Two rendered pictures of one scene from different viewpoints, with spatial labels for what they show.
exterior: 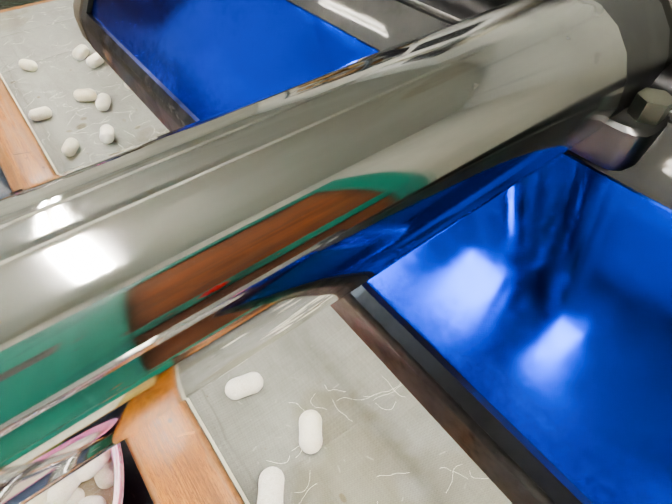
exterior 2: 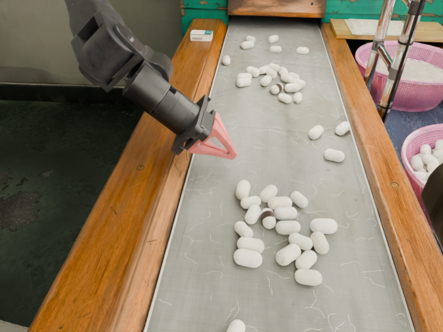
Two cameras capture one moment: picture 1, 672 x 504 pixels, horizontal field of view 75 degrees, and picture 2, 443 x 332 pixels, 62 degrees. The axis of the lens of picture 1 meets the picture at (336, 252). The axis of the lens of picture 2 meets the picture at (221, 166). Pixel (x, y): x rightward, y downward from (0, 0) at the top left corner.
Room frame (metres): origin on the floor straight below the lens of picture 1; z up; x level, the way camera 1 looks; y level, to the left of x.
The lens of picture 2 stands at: (0.68, 0.30, 1.14)
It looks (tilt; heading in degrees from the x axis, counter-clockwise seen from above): 39 degrees down; 224
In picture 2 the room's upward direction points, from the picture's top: straight up
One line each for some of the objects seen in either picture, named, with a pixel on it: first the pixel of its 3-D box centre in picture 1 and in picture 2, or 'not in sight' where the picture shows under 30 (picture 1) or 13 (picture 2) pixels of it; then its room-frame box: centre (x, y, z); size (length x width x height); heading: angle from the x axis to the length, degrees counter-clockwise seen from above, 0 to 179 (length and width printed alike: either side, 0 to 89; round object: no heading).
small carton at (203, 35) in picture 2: not in sight; (201, 35); (-0.04, -0.47, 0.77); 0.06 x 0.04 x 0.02; 128
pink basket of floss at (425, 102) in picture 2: not in sight; (404, 76); (-0.30, 0.02, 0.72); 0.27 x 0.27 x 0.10
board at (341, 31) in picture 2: not in sight; (388, 29); (-0.47, -0.11, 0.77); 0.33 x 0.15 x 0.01; 128
